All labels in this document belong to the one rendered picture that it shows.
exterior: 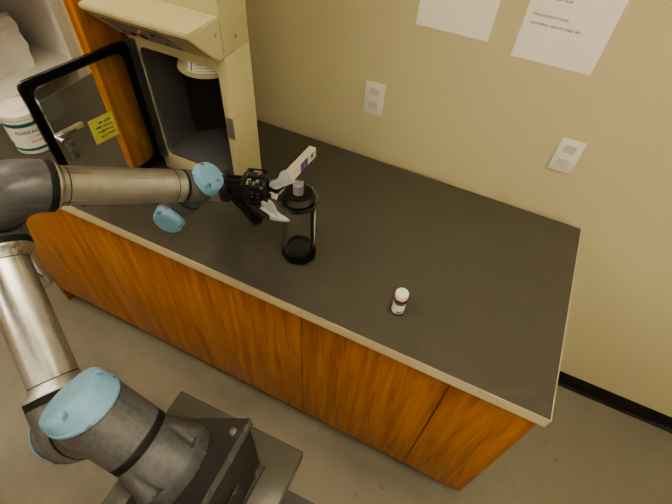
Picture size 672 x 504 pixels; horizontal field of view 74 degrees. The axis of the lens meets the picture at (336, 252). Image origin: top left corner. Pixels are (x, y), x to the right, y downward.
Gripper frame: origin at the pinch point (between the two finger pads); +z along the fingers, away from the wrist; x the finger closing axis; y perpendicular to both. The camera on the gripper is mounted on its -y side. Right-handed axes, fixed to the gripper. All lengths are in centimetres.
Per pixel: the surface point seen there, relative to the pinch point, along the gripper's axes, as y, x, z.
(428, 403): -49, -27, 42
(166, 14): 39, 16, -32
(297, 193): 4.8, -1.5, 0.6
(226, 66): 26.2, 19.1, -21.4
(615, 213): -19, 32, 94
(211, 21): 38.1, 16.5, -21.5
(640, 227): -22, 30, 102
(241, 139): 2.7, 21.1, -22.4
